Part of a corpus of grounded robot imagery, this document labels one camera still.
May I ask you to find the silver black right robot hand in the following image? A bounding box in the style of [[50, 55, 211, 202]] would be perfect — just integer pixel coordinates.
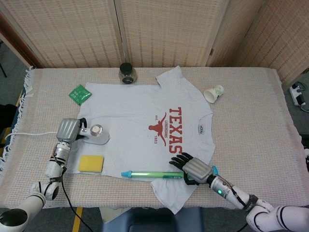
[[169, 152, 214, 187]]

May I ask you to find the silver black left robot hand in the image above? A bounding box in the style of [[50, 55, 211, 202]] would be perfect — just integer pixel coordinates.
[[56, 117, 88, 146]]

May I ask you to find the white Texas Longhorns T-shirt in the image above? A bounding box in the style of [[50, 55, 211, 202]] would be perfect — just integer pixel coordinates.
[[65, 65, 216, 215]]

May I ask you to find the green foil packet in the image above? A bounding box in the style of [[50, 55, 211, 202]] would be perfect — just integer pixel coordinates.
[[68, 85, 93, 106]]

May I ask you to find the yellow sponge with green underside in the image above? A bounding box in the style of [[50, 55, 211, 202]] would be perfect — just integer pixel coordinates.
[[79, 155, 105, 174]]

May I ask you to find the green and blue pen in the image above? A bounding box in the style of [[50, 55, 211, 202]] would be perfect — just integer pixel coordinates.
[[121, 165, 219, 181]]

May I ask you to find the black object beside table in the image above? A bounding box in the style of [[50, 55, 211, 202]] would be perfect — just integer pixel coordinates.
[[0, 103, 16, 129]]

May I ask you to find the beige woven tablecloth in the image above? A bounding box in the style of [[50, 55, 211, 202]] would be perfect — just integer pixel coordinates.
[[0, 66, 309, 211]]

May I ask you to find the blue chair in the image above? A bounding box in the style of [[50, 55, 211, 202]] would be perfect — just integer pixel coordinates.
[[102, 206, 204, 232]]

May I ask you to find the white paper cup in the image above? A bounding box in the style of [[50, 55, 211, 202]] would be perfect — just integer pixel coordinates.
[[203, 85, 225, 104]]

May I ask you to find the glass jar with black lid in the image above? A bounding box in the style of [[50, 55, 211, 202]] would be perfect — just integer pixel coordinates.
[[117, 62, 139, 85]]

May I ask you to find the woven bamboo folding screen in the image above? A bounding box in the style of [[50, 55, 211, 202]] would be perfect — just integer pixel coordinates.
[[0, 0, 309, 83]]

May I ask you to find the white power strip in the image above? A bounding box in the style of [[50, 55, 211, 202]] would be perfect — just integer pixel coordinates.
[[289, 82, 308, 106]]

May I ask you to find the thin grey cable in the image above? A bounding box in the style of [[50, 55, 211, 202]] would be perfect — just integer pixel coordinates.
[[4, 130, 59, 146]]

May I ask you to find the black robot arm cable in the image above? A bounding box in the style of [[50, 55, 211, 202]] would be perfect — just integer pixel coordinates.
[[58, 166, 93, 232]]

